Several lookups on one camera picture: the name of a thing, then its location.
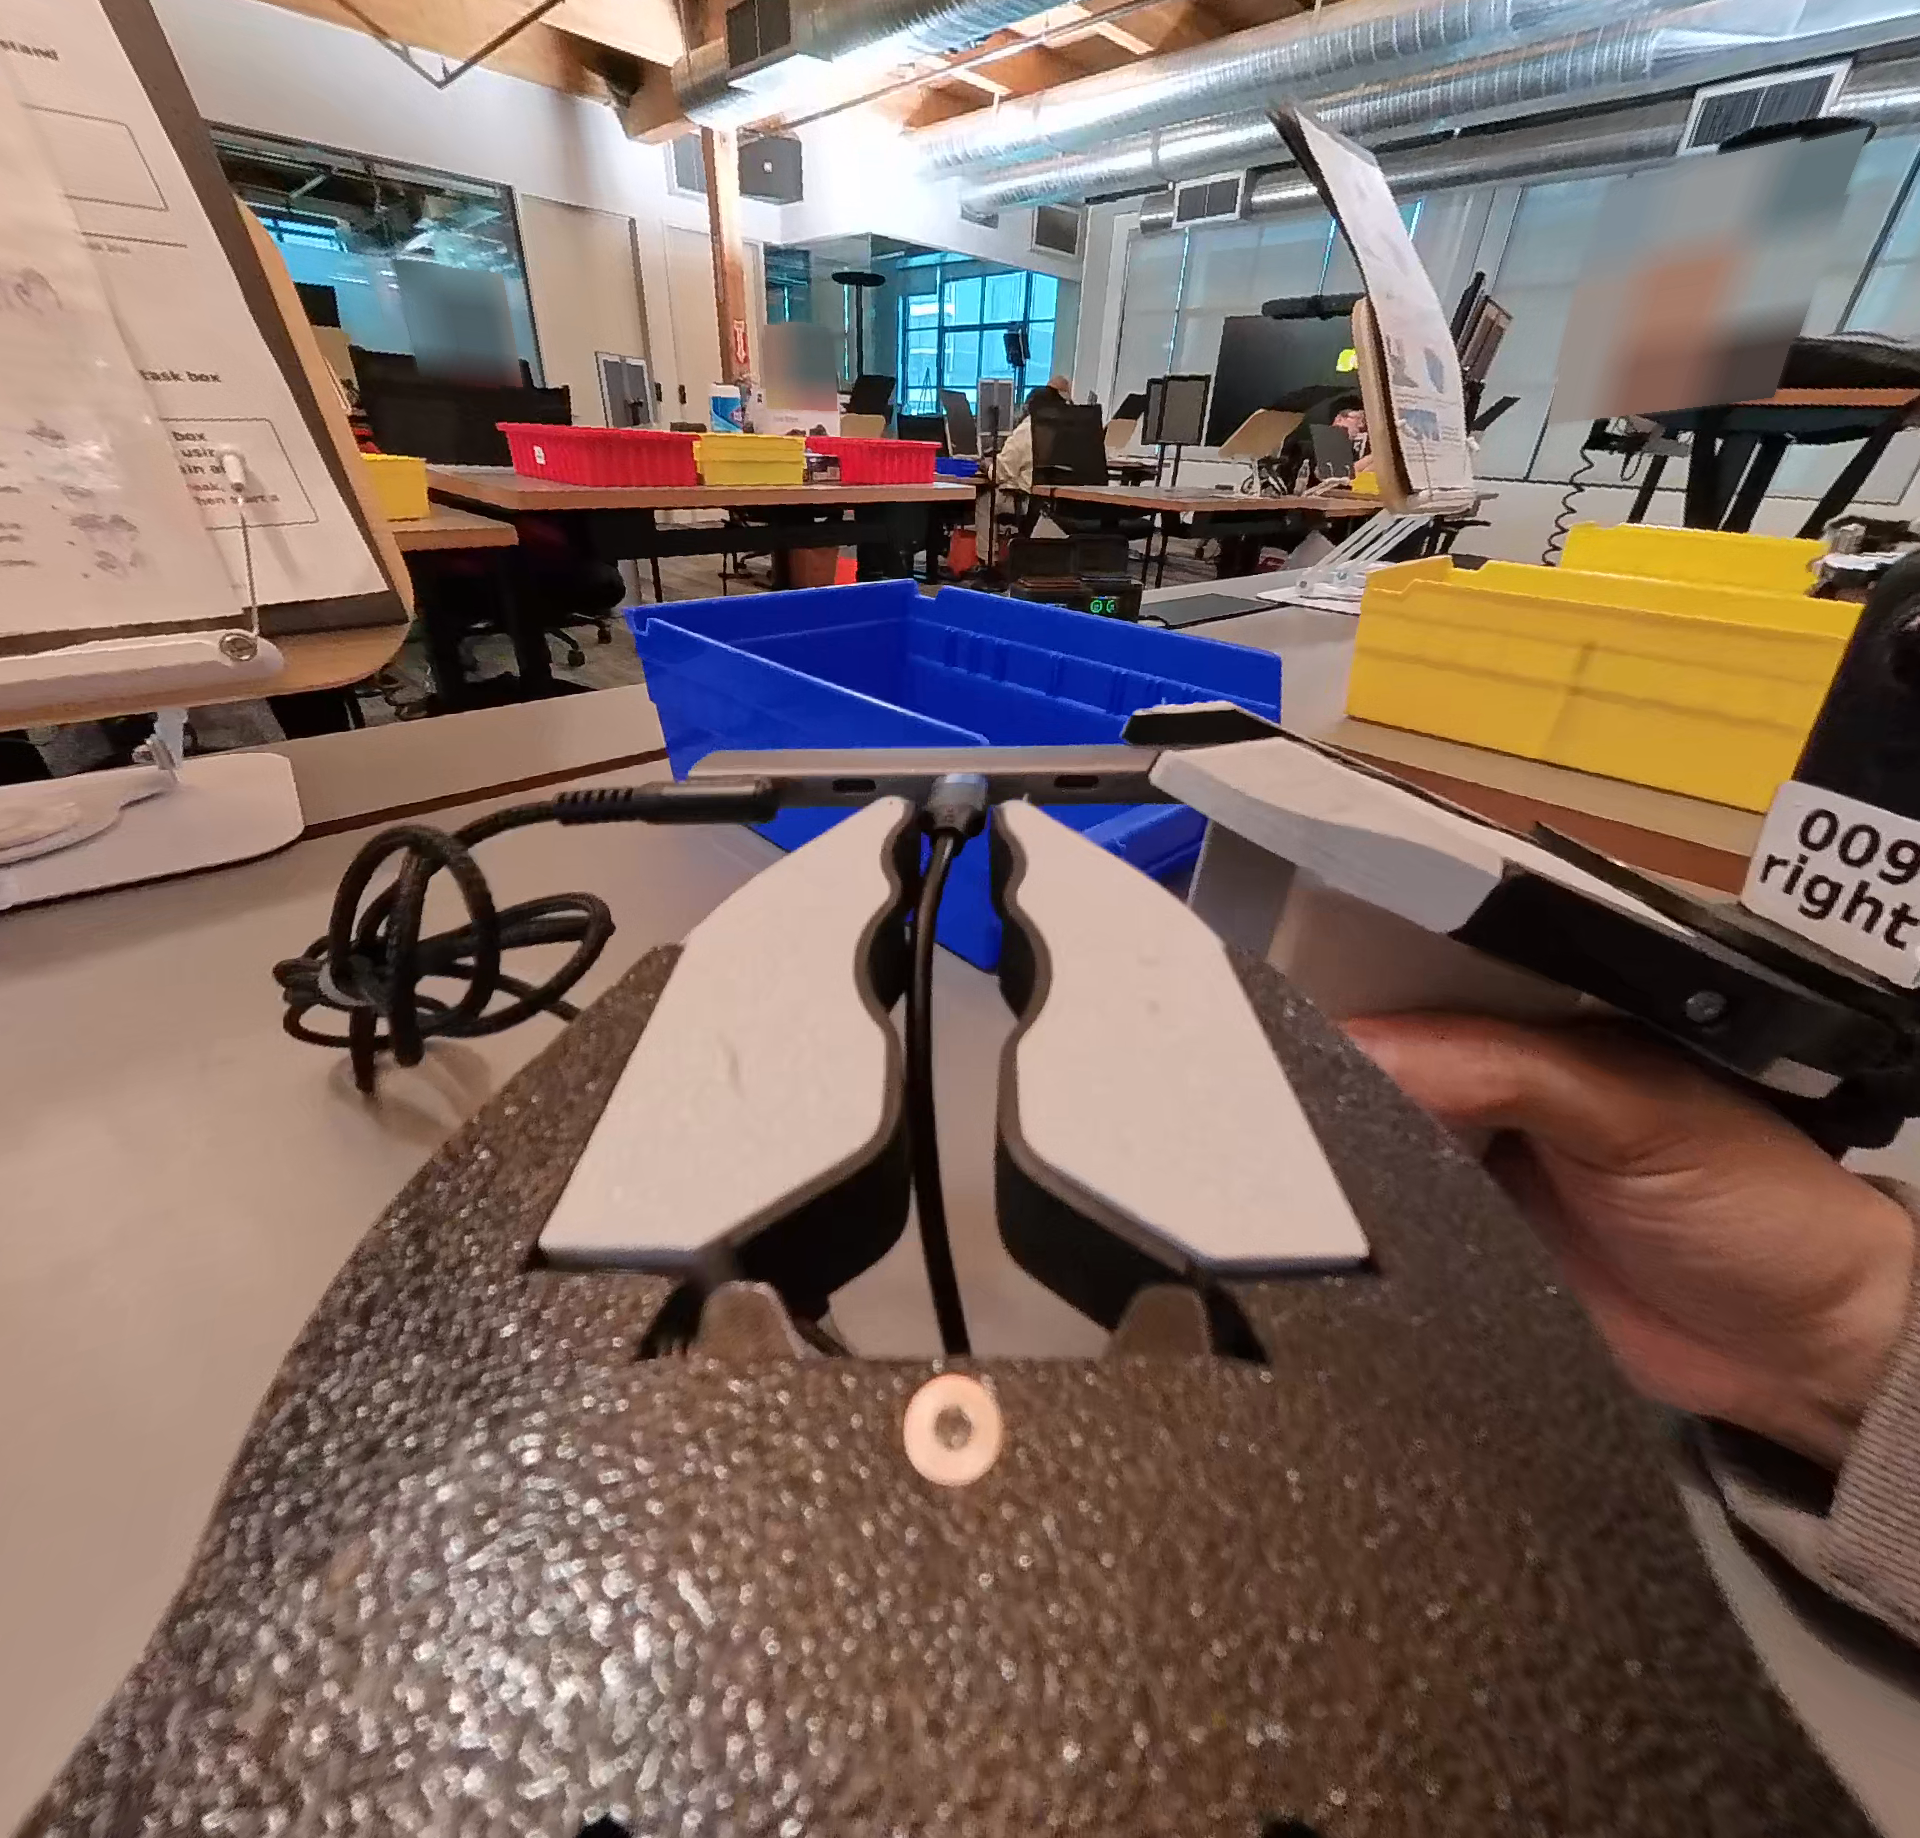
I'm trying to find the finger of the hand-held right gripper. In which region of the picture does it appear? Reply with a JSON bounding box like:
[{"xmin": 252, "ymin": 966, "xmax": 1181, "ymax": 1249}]
[
  {"xmin": 1146, "ymin": 740, "xmax": 1517, "ymax": 941},
  {"xmin": 1123, "ymin": 704, "xmax": 1546, "ymax": 856}
]

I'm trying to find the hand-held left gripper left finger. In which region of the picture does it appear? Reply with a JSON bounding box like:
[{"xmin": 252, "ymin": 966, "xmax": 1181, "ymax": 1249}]
[{"xmin": 536, "ymin": 795, "xmax": 919, "ymax": 1326}]

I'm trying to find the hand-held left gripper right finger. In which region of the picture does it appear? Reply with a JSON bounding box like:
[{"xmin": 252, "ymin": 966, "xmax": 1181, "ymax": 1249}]
[{"xmin": 994, "ymin": 800, "xmax": 1374, "ymax": 1340}]

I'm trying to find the black cable with blue-ringed plugs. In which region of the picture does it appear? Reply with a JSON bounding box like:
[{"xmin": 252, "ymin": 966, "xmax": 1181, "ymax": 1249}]
[{"xmin": 903, "ymin": 770, "xmax": 994, "ymax": 1363}]

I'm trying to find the grey hub with black cable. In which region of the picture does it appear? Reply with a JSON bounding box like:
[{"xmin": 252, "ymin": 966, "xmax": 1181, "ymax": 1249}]
[{"xmin": 687, "ymin": 744, "xmax": 1201, "ymax": 807}]

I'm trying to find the blue plastic bin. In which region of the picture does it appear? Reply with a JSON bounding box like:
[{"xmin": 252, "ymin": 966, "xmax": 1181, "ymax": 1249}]
[{"xmin": 626, "ymin": 579, "xmax": 1283, "ymax": 970}]

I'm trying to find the person's right forearm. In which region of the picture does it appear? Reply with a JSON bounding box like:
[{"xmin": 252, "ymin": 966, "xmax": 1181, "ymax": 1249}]
[{"xmin": 1685, "ymin": 1179, "xmax": 1920, "ymax": 1825}]

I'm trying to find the person's right hand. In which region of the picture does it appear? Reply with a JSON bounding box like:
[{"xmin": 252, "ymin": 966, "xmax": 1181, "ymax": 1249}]
[{"xmin": 1341, "ymin": 1010, "xmax": 1920, "ymax": 1468}]

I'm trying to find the black battery charger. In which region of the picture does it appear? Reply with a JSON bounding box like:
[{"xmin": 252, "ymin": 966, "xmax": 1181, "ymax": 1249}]
[{"xmin": 1004, "ymin": 572, "xmax": 1143, "ymax": 628}]

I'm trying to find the yellow plastic bin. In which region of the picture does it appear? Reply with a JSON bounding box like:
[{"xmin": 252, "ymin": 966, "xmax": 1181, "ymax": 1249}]
[{"xmin": 1345, "ymin": 520, "xmax": 1869, "ymax": 815}]

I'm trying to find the large dark monitor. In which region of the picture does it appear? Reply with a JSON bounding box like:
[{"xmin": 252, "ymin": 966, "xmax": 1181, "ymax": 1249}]
[{"xmin": 1205, "ymin": 313, "xmax": 1359, "ymax": 448}]

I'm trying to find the wooden table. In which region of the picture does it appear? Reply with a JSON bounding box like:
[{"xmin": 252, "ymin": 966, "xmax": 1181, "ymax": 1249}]
[{"xmin": 426, "ymin": 466, "xmax": 983, "ymax": 603}]

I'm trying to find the instruction sheet on stand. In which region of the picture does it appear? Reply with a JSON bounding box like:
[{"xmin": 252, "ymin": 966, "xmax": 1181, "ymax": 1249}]
[{"xmin": 0, "ymin": 0, "xmax": 418, "ymax": 912}]

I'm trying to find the laminated exercise sheet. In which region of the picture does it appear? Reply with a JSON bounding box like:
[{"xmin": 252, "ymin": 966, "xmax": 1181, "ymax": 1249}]
[{"xmin": 0, "ymin": 68, "xmax": 254, "ymax": 642}]

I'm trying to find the white instruction sheet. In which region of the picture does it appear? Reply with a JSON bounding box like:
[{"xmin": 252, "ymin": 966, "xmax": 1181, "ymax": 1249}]
[{"xmin": 0, "ymin": 0, "xmax": 394, "ymax": 637}]

